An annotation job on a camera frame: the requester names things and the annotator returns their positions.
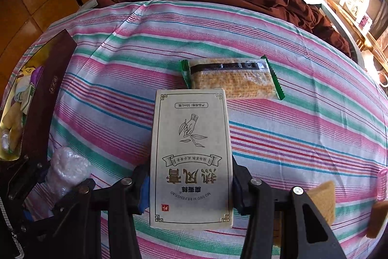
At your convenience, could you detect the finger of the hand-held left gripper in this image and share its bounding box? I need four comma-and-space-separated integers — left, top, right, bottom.
18, 201, 79, 244
6, 156, 52, 202

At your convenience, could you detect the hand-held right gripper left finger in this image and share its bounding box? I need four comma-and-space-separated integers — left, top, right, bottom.
53, 163, 152, 259

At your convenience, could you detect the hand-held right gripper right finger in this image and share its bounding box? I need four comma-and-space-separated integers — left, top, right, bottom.
232, 156, 348, 259

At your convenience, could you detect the clear plastic wrap bundle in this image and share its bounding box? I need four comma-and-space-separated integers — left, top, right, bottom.
0, 128, 16, 153
45, 147, 93, 197

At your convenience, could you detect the white printed carton box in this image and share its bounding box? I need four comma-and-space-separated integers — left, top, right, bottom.
149, 88, 234, 231

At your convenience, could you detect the gold metal tin box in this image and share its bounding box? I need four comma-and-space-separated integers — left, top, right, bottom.
0, 28, 78, 161

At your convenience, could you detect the beige sponge piece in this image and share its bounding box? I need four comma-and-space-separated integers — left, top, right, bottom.
3, 101, 25, 153

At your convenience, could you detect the striped bedsheet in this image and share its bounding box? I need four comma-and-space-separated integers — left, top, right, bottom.
0, 0, 388, 259

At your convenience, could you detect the brown yellow sponge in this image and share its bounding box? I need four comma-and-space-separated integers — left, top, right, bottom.
273, 180, 336, 247

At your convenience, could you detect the purple plastic packet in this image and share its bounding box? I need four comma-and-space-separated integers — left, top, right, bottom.
29, 66, 49, 86

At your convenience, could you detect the yellow packet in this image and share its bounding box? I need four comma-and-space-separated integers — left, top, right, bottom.
18, 57, 43, 77

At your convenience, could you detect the cracker packet with green ends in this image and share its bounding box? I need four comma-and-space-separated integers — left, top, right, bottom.
179, 55, 285, 101

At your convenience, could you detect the tan foam block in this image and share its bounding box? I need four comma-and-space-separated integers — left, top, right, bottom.
366, 200, 388, 240

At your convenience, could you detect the pink plastic item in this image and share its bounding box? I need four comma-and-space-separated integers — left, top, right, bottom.
377, 168, 388, 194

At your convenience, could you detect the wooden windowsill shelf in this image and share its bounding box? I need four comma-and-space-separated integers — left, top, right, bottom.
323, 0, 388, 65

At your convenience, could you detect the small purple box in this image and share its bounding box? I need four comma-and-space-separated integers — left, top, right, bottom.
359, 13, 373, 30

